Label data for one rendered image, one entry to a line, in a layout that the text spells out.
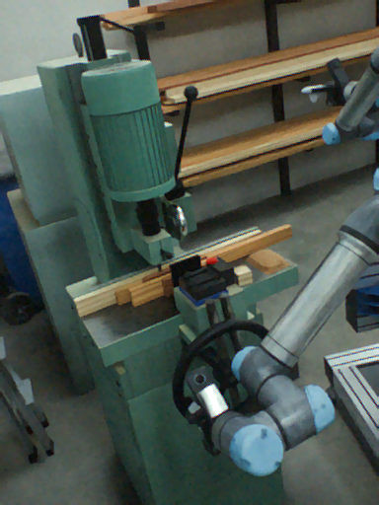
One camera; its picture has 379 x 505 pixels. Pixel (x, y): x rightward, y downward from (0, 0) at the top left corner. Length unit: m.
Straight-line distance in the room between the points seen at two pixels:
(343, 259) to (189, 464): 0.90
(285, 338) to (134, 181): 0.55
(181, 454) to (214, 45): 2.97
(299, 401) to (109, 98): 0.76
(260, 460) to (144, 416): 0.65
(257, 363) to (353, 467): 1.20
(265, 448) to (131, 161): 0.72
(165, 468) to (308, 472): 0.68
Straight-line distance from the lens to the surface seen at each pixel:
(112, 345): 1.32
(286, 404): 0.93
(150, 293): 1.44
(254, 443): 0.87
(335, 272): 1.00
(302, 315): 0.99
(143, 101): 1.25
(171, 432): 1.56
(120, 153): 1.27
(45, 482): 2.34
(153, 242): 1.38
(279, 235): 1.63
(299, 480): 2.11
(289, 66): 3.72
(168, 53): 3.81
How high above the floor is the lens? 1.64
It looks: 26 degrees down
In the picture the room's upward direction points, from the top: 10 degrees counter-clockwise
